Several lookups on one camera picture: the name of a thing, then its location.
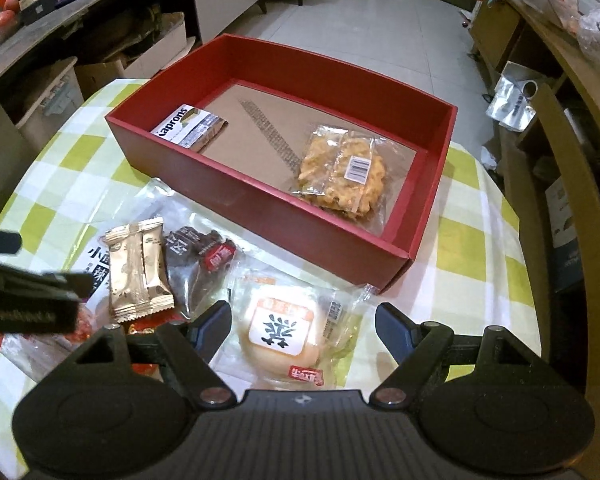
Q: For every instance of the red cardboard box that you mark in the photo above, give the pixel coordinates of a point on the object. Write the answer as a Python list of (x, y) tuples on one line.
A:
[(280, 185)]

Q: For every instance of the white sausage packet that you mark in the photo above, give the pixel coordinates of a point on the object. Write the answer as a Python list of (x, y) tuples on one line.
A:
[(45, 345)]

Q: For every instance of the brown cardboard box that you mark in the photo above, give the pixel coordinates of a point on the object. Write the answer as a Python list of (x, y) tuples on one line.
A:
[(155, 45)]

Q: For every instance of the silver foil bag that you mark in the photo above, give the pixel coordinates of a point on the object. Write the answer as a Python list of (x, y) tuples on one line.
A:
[(512, 102)]

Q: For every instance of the red snack packet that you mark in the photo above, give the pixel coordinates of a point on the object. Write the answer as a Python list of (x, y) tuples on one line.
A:
[(150, 324)]

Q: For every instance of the crumpled clear plastic bag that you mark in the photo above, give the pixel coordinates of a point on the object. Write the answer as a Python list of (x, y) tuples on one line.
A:
[(597, 27)]

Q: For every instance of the clear plastic packet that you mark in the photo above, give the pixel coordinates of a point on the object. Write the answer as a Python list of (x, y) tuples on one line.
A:
[(180, 200)]

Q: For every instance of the clear packet of fried snack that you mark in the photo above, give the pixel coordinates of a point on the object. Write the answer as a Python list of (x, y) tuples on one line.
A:
[(347, 175)]

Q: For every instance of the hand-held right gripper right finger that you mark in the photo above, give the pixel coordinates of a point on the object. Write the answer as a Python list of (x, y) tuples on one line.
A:
[(392, 327)]

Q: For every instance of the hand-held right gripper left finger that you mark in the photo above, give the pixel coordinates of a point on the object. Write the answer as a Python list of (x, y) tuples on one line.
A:
[(215, 320)]

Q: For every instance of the brown and white snack packet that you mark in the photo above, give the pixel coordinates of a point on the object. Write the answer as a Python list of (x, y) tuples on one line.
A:
[(190, 127)]

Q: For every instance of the gold snack packet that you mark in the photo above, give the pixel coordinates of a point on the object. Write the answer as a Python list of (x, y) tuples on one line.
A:
[(137, 270)]

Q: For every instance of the wooden counter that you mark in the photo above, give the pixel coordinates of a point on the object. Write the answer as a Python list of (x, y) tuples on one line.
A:
[(545, 20)]

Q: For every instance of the grey curved counter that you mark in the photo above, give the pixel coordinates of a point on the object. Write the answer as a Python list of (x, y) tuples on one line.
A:
[(55, 15)]

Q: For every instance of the clear round bun packet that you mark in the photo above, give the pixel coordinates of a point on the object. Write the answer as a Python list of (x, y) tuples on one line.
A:
[(280, 332)]

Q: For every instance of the dark brown snack packet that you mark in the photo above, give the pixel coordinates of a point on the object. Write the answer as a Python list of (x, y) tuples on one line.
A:
[(195, 265)]

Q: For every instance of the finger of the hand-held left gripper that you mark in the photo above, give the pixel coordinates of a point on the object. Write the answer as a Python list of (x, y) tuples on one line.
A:
[(0, 241), (65, 285)]

